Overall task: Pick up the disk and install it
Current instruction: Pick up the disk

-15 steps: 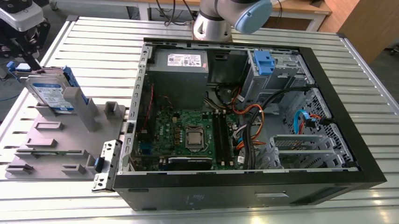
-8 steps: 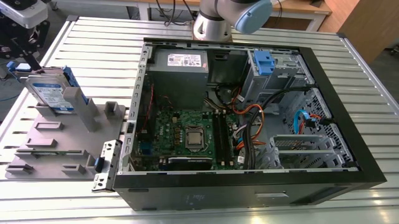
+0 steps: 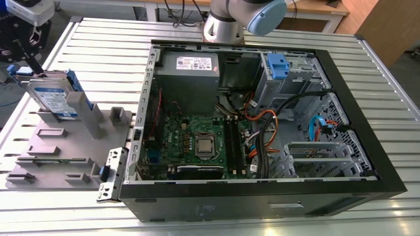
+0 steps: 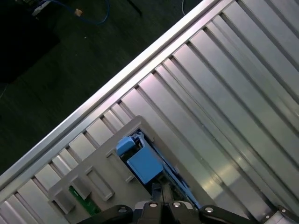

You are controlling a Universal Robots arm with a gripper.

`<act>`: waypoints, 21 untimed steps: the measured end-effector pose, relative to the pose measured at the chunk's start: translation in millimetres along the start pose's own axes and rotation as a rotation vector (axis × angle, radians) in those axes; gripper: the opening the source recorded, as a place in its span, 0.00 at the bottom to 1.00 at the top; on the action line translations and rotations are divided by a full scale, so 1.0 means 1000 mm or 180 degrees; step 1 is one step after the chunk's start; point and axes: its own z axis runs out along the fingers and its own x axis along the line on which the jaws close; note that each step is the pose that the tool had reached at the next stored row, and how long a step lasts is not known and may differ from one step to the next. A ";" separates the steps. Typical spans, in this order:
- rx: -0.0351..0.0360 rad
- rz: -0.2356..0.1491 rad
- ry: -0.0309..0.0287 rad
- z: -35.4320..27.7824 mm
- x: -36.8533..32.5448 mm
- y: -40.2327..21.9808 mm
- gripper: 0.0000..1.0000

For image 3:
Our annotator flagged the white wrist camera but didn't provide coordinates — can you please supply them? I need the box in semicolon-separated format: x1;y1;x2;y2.
5;0;56;26

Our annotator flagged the blue drive cage latch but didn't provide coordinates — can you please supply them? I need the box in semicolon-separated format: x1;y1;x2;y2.
266;53;290;80

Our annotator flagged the red black twisted wire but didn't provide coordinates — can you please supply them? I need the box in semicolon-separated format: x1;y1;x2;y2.
149;88;164;141

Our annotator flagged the black RAM slot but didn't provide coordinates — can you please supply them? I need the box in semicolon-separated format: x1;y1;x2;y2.
232;116;248;175
224;116;240;175

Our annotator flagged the grey metal disk bay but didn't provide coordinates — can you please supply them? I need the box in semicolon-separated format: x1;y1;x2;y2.
273;141;370;179

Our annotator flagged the blue data wire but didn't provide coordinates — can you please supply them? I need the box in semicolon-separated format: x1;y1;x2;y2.
308;115;329;144

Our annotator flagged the green motherboard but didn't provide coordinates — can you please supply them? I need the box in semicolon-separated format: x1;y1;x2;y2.
137;115;260;180

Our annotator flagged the grey power supply unit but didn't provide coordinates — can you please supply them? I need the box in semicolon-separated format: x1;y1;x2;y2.
153;51;221;117

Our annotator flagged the black yellow wire bundle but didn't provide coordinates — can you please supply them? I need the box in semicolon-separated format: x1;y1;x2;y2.
214;89;258;118

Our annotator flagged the power wire black connector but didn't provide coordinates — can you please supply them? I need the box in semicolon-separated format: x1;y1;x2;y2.
322;119;354;135

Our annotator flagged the black PC case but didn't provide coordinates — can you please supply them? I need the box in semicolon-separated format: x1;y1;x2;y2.
117;39;408;223

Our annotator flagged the grey optical drive cage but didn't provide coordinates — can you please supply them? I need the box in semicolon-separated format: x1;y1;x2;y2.
253;51;330;109

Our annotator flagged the thick black cable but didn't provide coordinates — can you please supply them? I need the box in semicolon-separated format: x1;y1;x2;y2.
254;90;330;179

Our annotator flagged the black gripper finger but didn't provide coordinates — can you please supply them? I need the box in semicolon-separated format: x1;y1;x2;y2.
18;44;45;76

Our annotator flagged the CPU socket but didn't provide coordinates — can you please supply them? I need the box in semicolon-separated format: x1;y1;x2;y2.
192;132;224;161

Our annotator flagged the green RAM stick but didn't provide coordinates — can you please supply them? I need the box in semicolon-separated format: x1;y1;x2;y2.
17;158;86;164

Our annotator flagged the hard disk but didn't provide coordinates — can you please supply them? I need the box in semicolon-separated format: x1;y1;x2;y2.
8;65;85;121

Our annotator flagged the orange red wire bundle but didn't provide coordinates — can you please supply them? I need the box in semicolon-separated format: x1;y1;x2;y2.
244;110;280;164

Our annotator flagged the silver expansion slot bracket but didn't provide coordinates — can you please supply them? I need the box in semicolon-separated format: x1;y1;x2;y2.
94;146;129;204

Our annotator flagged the black graphics card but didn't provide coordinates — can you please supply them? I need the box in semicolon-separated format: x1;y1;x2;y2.
166;164;225;180

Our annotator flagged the wooden desk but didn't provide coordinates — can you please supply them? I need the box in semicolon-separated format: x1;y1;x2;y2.
132;0;350;34

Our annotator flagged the silver CPU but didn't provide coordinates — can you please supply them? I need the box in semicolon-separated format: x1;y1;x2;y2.
196;137;218;154

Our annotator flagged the grey parts rack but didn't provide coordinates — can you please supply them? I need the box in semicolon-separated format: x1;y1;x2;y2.
5;92;137;190

